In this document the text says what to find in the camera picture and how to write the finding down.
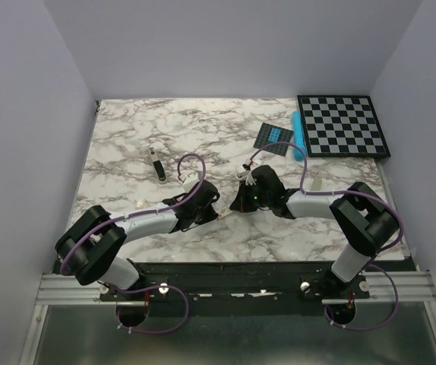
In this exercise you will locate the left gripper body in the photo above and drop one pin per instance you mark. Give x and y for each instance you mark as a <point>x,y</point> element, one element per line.
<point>204,216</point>

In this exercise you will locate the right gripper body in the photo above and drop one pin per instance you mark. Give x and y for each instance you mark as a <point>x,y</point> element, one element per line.
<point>263,199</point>

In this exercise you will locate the black metal stapler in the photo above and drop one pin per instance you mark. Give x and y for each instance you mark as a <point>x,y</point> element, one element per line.
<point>157,166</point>

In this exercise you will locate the staple box sleeve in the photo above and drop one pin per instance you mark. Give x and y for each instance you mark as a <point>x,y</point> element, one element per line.
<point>224,212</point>

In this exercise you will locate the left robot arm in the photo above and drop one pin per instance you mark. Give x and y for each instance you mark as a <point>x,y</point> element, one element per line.
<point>89,248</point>

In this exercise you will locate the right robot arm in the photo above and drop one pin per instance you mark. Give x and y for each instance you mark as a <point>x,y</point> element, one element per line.
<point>365,219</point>

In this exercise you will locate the blue lego brick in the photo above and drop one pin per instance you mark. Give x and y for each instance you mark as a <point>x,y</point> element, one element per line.
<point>275,135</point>

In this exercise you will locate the dark grey lego baseplate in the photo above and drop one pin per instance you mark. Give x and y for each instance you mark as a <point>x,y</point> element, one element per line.
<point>275,148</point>

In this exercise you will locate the blue toy microphone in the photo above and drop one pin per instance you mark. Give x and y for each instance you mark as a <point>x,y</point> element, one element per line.
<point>298,136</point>

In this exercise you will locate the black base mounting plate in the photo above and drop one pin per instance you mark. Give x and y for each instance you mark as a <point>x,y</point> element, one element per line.
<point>234,289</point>

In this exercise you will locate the black white chessboard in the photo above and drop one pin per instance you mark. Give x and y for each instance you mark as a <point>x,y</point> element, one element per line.
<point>341,126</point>

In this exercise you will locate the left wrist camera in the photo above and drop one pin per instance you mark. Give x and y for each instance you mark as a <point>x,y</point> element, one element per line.
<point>189,181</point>

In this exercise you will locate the aluminium rail frame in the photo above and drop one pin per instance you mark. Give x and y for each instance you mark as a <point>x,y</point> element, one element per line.
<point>57,290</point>

